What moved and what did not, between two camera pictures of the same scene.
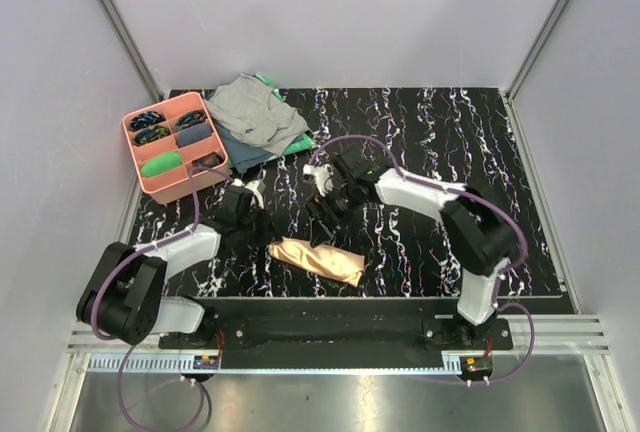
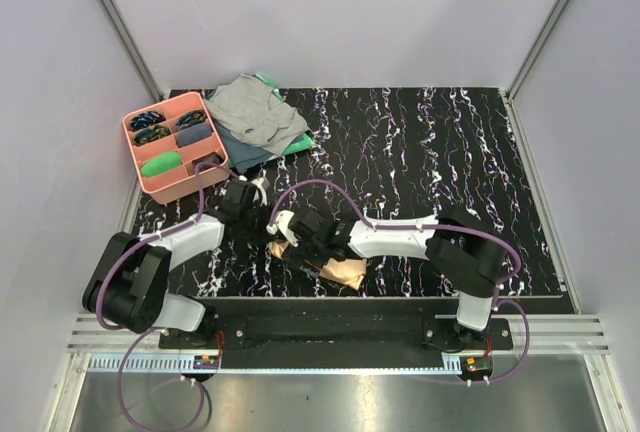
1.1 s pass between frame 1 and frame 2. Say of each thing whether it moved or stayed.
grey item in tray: stayed
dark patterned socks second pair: stayed
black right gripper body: moved
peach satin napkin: stayed
